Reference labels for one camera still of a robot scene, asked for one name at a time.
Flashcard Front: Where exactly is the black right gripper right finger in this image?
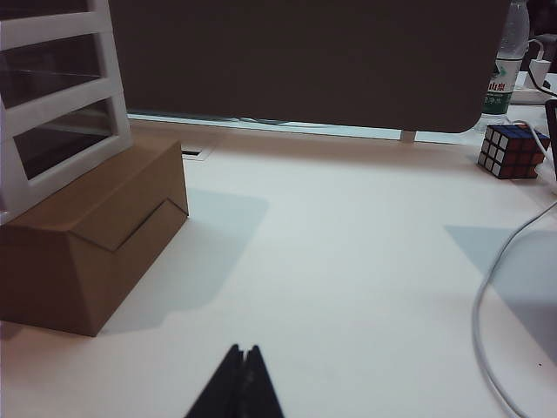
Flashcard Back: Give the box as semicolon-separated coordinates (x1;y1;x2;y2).
238;344;286;418

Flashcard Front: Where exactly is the brown cardboard box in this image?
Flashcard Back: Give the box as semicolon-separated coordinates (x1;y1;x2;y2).
0;138;191;339

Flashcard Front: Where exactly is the brown desk divider panel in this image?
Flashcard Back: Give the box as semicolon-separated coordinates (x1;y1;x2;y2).
107;0;511;134

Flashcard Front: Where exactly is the black framed object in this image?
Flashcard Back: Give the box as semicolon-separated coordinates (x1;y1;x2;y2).
544;98;557;184

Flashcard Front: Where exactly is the rubik's cube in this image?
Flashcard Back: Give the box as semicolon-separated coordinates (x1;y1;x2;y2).
476;123;552;181

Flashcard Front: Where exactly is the white plastic drawer cabinet frame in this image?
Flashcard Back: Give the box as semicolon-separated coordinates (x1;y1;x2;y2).
0;0;132;226

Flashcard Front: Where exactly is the white cable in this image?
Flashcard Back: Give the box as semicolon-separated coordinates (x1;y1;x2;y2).
471;119;557;418

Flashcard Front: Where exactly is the clear water bottle green label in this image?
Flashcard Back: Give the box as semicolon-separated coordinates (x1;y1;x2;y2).
473;0;531;135

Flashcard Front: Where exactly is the white charger plug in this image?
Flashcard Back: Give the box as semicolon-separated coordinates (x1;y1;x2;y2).
527;37;553;88

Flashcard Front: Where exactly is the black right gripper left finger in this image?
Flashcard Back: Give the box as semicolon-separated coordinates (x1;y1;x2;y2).
185;343;247;418

